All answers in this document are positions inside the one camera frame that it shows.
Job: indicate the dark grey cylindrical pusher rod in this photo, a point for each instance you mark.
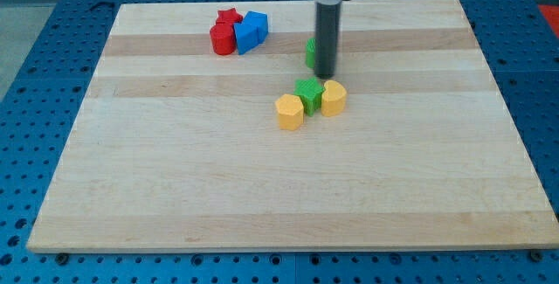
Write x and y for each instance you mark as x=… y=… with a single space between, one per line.
x=326 y=34

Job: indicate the green block behind rod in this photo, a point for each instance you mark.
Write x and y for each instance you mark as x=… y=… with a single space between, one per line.
x=310 y=53

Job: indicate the green star block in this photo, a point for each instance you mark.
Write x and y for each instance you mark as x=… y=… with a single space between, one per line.
x=310 y=92

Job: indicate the blue angular block rear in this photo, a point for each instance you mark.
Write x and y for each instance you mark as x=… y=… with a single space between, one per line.
x=260 y=21

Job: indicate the yellow heart block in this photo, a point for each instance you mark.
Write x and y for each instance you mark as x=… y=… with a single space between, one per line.
x=333 y=99

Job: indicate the red star block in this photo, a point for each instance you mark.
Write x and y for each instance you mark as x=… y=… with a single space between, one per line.
x=230 y=17

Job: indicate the yellow pentagon block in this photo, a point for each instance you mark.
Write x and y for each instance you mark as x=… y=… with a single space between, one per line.
x=290 y=112

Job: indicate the red cylinder block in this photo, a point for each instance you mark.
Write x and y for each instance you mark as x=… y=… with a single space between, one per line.
x=223 y=39

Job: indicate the light wooden board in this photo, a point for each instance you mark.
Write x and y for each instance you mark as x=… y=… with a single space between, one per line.
x=176 y=149

